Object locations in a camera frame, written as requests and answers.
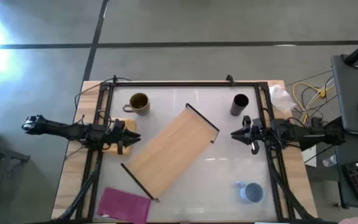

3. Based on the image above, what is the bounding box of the person's hand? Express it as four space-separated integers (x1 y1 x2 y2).
337 215 358 224

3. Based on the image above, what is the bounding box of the blue-grey ceramic mug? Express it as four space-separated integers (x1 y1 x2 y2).
235 180 265 205

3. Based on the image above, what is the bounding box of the yellow cable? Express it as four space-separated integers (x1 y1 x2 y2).
291 81 336 126

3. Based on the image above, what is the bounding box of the folded yellow cloth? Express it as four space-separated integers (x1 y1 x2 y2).
105 117 137 156

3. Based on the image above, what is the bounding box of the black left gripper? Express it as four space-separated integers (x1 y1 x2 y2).
103 119 142 156

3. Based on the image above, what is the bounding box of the wooden shelf with black legs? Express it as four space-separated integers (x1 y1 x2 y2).
119 102 221 203

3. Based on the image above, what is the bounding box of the magenta cloth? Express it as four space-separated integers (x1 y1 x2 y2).
96 187 152 224

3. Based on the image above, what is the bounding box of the dark grey desk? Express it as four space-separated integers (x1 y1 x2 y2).
331 54 358 138

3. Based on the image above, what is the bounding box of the tall black cup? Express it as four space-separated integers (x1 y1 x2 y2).
229 93 250 117

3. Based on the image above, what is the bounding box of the black metal table frame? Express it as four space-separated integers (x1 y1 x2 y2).
59 74 315 224

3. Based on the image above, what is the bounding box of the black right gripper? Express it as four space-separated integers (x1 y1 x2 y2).
230 115 265 156

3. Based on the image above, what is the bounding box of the white crumpled cloth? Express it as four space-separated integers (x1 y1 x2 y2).
268 84 297 114

